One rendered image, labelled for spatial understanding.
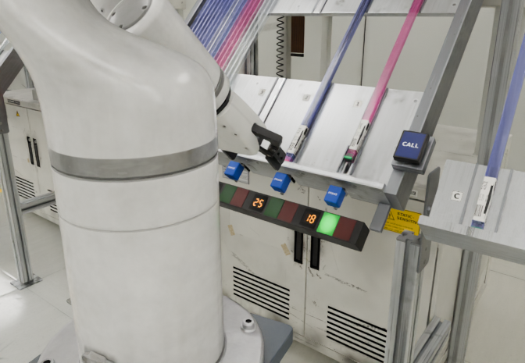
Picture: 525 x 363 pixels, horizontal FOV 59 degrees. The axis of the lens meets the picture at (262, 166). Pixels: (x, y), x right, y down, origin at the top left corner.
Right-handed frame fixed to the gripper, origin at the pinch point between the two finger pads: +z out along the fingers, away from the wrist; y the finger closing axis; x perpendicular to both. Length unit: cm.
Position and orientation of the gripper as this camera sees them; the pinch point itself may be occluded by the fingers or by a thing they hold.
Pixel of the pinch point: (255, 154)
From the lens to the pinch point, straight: 75.7
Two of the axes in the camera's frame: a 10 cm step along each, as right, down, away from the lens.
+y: 8.0, 1.9, -5.8
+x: 4.2, -8.5, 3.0
